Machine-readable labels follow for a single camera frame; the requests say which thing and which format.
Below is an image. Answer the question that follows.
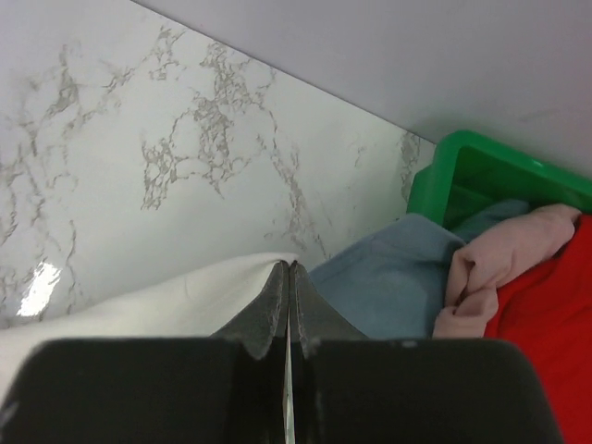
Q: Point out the pink t shirt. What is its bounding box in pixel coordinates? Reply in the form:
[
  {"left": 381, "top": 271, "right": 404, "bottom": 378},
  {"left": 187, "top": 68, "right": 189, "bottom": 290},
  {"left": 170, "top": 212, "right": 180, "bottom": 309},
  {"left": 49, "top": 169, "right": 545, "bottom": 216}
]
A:
[{"left": 432, "top": 203, "right": 581, "bottom": 339}]

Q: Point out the light blue t shirt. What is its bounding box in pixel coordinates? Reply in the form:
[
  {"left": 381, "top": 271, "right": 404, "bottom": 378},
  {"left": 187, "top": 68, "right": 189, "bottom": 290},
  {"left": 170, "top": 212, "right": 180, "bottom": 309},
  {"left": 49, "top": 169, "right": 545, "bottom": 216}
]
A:
[{"left": 309, "top": 200, "right": 530, "bottom": 339}]

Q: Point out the red t shirt in bin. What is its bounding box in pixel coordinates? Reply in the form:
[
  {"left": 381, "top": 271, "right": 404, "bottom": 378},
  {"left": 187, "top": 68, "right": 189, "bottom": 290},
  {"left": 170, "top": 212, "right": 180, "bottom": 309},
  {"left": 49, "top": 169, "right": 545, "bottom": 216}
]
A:
[{"left": 485, "top": 215, "right": 591, "bottom": 443}]

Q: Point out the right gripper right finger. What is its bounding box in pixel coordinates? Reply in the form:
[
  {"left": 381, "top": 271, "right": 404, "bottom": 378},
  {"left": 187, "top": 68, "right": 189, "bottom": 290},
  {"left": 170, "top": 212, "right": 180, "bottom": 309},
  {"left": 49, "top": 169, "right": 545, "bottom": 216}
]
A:
[{"left": 289, "top": 264, "right": 563, "bottom": 443}]

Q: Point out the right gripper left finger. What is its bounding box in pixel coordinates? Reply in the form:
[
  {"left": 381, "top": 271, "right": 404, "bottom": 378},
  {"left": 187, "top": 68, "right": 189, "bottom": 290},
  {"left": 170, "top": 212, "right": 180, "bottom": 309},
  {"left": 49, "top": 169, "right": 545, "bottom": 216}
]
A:
[{"left": 1, "top": 262, "right": 288, "bottom": 443}]

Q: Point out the white t shirt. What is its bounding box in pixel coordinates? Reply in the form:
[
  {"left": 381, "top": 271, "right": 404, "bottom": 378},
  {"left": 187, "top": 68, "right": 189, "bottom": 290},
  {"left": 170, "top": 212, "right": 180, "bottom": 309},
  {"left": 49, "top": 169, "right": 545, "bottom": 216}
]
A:
[{"left": 0, "top": 252, "right": 302, "bottom": 394}]

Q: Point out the green plastic bin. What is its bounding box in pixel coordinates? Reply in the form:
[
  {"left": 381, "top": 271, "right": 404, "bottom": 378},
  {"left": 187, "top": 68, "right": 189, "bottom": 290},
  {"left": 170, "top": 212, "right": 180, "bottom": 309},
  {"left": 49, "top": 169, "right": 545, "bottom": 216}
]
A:
[{"left": 407, "top": 130, "right": 591, "bottom": 229}]

